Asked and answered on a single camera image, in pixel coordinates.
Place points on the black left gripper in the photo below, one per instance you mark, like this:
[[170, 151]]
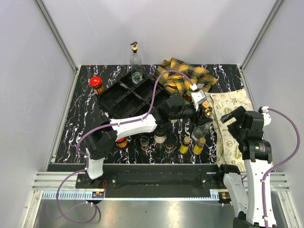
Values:
[[201, 118]]

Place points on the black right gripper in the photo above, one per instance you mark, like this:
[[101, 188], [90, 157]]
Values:
[[238, 113]]

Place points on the yellow label bottle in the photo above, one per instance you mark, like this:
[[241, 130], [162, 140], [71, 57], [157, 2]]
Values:
[[185, 145], [197, 150]]

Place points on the clear oil bottle gold spout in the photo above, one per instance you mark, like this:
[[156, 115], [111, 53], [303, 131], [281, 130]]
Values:
[[136, 64]]

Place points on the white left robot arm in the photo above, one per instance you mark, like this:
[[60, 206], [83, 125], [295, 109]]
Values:
[[100, 141]]

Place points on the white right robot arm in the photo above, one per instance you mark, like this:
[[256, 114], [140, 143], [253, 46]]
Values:
[[252, 203]]

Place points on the red sauce bottle front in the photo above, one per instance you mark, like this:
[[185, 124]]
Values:
[[206, 105]]

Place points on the cream printed cloth bag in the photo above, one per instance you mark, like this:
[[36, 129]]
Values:
[[230, 151]]

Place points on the red sauce bottle yellow cap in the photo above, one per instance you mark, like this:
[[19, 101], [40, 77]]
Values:
[[187, 97]]

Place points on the small glass jar right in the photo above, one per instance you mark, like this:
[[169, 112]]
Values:
[[169, 145]]

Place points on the small glass jar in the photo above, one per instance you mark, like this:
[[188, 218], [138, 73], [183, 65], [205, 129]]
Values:
[[144, 140], [169, 145]]

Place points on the black top grinder front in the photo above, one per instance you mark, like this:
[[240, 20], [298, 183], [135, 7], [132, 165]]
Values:
[[160, 135]]

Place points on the yellow plaid cloth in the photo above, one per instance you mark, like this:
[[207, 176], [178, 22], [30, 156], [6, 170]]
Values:
[[175, 76]]

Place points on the small glass jar left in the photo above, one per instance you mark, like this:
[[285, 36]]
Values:
[[144, 140]]

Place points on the black compartment organizer tray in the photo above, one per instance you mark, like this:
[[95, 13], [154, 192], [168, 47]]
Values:
[[125, 99]]

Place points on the red lid jar front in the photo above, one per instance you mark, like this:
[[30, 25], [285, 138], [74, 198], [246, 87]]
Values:
[[122, 143]]

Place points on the red lid jar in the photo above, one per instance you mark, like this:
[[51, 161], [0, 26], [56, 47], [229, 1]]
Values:
[[122, 143], [97, 84]]

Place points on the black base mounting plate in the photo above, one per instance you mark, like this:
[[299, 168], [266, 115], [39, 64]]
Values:
[[158, 182]]

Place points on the red lid jar back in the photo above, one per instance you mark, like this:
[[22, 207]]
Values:
[[97, 84]]

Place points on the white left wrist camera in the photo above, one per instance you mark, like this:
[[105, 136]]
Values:
[[198, 96]]

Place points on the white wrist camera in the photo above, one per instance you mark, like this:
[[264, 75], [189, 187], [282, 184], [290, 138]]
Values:
[[264, 111], [198, 96]]

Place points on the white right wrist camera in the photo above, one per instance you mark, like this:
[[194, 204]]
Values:
[[264, 111]]

